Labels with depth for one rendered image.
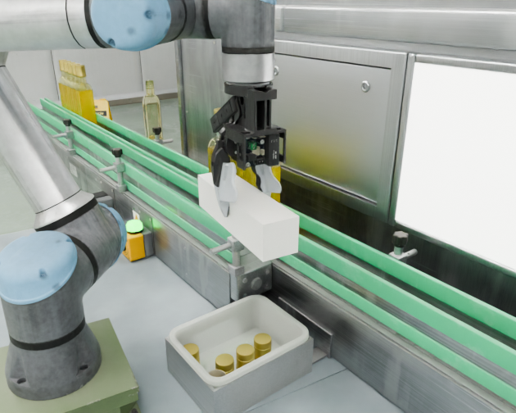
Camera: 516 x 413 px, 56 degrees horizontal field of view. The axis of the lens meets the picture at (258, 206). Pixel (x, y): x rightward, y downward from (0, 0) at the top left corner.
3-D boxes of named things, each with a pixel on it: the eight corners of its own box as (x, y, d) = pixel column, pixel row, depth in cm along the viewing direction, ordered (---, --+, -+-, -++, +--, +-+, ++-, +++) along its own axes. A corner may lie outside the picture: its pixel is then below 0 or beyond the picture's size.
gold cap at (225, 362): (222, 388, 86) (221, 369, 84) (211, 376, 89) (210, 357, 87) (238, 379, 88) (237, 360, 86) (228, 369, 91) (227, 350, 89)
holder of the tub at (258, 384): (332, 359, 96) (334, 327, 93) (215, 428, 81) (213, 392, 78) (277, 317, 108) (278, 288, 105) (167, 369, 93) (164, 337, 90)
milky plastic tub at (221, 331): (313, 369, 93) (315, 333, 89) (215, 427, 80) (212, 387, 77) (258, 324, 105) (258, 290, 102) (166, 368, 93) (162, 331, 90)
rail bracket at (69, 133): (78, 156, 177) (72, 120, 172) (57, 159, 173) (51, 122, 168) (74, 152, 180) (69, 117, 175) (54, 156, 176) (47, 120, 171)
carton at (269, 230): (263, 261, 70) (263, 224, 68) (199, 205, 90) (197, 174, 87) (297, 251, 73) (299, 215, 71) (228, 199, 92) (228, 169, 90)
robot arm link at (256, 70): (212, 50, 70) (261, 47, 73) (214, 83, 72) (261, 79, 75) (236, 56, 64) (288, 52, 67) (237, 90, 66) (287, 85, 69)
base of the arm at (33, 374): (2, 410, 74) (-11, 360, 70) (10, 347, 87) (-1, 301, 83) (105, 386, 79) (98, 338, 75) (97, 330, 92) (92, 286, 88)
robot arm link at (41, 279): (-12, 338, 74) (-31, 261, 69) (41, 289, 87) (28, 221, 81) (59, 349, 72) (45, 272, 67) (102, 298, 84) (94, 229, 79)
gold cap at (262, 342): (260, 365, 92) (260, 347, 90) (249, 355, 94) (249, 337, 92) (275, 357, 94) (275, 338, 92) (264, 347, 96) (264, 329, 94)
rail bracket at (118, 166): (129, 192, 144) (124, 149, 138) (105, 198, 140) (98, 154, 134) (123, 188, 147) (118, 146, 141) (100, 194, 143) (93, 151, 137)
